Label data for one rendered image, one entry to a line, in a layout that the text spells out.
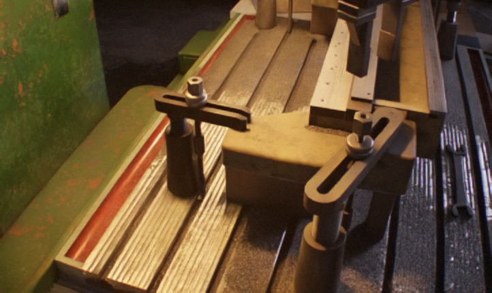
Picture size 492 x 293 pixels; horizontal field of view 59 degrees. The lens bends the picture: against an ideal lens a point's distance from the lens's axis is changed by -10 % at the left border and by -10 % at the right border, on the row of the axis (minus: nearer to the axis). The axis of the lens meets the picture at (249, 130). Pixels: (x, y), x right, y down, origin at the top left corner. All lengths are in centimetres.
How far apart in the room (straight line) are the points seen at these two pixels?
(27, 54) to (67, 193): 48
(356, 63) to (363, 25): 5
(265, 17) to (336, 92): 85
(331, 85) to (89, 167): 61
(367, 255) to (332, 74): 35
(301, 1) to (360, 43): 128
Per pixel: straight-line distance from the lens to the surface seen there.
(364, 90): 88
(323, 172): 67
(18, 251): 104
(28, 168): 151
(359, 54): 60
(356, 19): 55
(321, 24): 166
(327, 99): 86
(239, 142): 82
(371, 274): 89
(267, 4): 168
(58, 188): 115
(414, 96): 103
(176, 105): 88
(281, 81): 138
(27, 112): 146
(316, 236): 73
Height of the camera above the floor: 152
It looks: 36 degrees down
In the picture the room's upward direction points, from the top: straight up
